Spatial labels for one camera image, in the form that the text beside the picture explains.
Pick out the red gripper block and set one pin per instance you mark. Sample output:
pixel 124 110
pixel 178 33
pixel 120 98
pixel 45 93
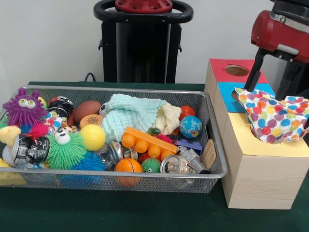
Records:
pixel 277 34

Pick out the colourful patterned cloth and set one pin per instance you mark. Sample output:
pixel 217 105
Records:
pixel 273 118

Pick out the light teal cloth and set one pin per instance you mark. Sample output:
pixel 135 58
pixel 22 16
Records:
pixel 128 116

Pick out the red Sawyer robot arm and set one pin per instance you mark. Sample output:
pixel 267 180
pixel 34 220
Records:
pixel 144 6

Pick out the wooden box with three holes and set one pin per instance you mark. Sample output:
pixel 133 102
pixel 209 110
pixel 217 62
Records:
pixel 260 174

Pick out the shallow clear bin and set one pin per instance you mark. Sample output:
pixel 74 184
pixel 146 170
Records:
pixel 212 159

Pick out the blue globe ball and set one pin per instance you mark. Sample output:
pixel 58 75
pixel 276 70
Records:
pixel 190 126

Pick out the cream yellow cloth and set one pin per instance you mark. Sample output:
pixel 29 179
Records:
pixel 169 118

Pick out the crushed silver can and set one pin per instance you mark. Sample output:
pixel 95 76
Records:
pixel 176 165

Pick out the orange building block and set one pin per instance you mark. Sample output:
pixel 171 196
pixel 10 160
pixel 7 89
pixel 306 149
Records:
pixel 145 140

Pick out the small orange basketball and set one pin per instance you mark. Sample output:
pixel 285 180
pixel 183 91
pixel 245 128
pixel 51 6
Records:
pixel 128 167

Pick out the small brown football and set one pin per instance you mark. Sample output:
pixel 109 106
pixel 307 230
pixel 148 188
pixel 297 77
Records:
pixel 87 110

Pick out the yellow ball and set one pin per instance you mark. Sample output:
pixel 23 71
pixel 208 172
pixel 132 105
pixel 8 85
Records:
pixel 92 137

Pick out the dark green table cloth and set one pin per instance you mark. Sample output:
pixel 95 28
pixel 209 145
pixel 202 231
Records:
pixel 120 212

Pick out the green spiky ball with eyes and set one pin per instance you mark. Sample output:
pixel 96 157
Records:
pixel 65 151

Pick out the purple spiky monster toy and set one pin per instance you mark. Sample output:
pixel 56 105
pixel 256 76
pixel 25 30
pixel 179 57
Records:
pixel 23 108

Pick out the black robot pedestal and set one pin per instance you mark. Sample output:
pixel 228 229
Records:
pixel 140 53

